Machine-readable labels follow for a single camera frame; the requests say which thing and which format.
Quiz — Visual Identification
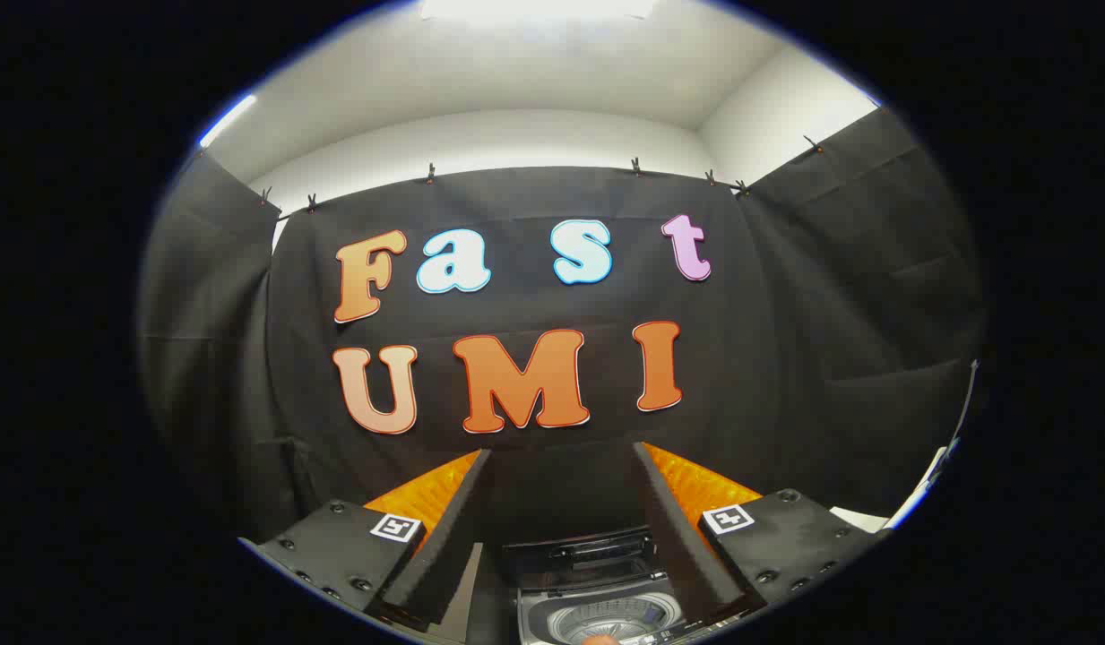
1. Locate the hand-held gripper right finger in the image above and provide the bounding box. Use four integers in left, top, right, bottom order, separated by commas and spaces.
633, 441, 893, 628

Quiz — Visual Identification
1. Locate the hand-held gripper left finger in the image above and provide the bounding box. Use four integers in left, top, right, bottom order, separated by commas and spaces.
238, 448, 495, 630

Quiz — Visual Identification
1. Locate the grey washing machine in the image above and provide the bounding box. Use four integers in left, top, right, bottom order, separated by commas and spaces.
514, 573, 750, 645

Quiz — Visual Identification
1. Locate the grey platform board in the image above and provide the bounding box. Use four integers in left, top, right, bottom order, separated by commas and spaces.
440, 542, 483, 642

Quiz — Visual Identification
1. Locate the white board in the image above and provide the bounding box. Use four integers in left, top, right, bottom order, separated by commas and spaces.
828, 437, 963, 531

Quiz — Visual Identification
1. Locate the black backdrop cloth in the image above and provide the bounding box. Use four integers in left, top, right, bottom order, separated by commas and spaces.
138, 106, 988, 547

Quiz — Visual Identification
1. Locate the row of black clips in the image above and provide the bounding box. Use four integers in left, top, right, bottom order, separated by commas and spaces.
259, 134, 826, 214

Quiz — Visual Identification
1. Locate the ceiling light panel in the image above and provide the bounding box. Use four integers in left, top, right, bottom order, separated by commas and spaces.
418, 0, 660, 23

